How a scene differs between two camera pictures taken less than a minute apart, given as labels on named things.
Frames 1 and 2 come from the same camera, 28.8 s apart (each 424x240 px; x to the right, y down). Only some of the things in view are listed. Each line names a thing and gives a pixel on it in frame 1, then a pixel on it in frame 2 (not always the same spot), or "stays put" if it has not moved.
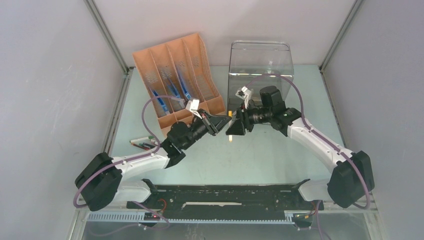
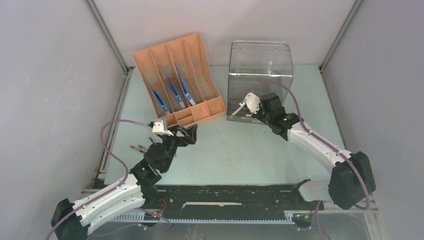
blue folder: x=166 y=111 stays put
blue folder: x=178 y=98 stays put
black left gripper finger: x=212 y=117 to x=179 y=128
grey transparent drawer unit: x=255 y=63 stays put
